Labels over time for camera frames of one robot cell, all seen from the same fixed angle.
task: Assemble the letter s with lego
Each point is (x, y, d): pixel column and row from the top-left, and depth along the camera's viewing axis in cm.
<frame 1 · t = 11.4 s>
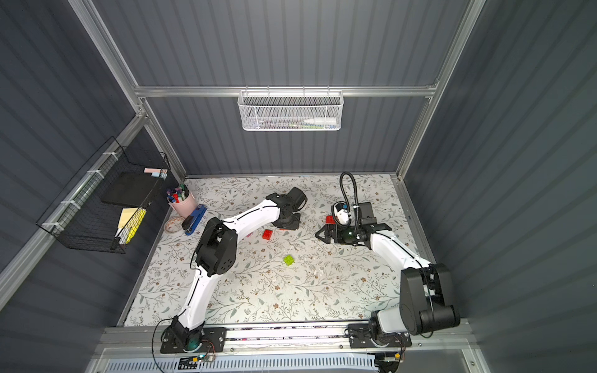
left hand: (290, 224, 98), fingers open
right hand: (328, 235, 86), fingers open
pink pen cup: (183, 203, 99), point 10 cm above the table
blue stapler: (191, 222, 103), point 2 cm above the table
round tape roll: (174, 224, 104), on the table
lime green lego brick lower: (288, 260, 91), point 2 cm above the table

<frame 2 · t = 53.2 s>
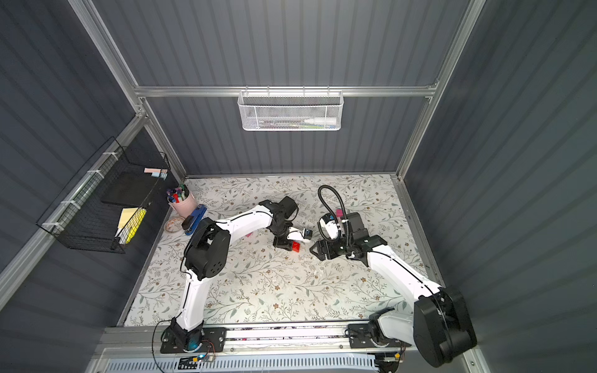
left hand: (288, 241, 95), fingers open
right hand: (322, 246, 83), fingers open
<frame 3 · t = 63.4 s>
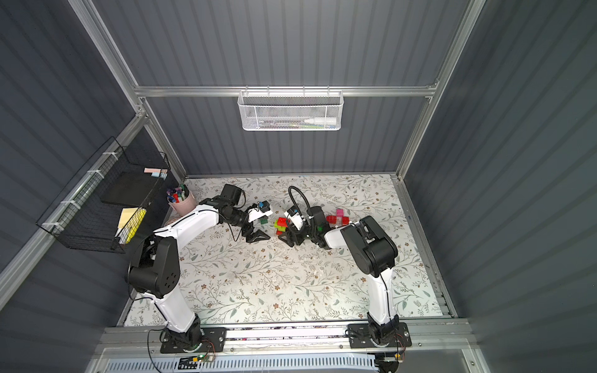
left hand: (263, 224, 89), fingers open
right hand: (287, 230, 96), fingers open
red lego brick far right: (345, 221, 103), point 2 cm above the table
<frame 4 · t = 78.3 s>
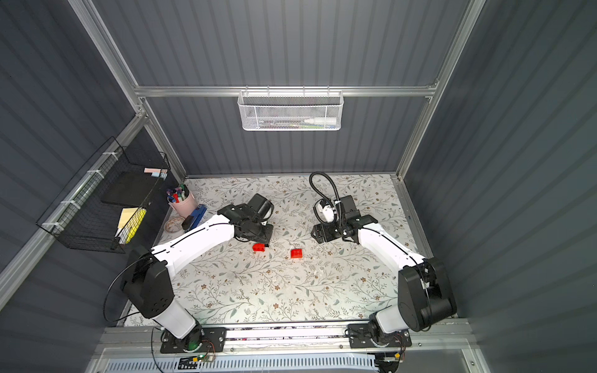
left hand: (266, 235, 85), fingers open
right hand: (324, 230, 87), fingers open
red lego brick middle: (259, 247, 95), point 2 cm above the table
red lego brick far left: (296, 253, 94), on the table
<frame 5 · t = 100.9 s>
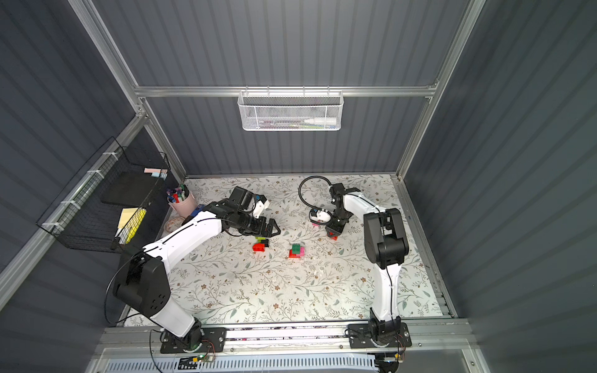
left hand: (268, 230, 84), fingers open
right hand: (336, 229, 99), fingers open
magenta lego brick: (302, 251, 93), point 3 cm above the table
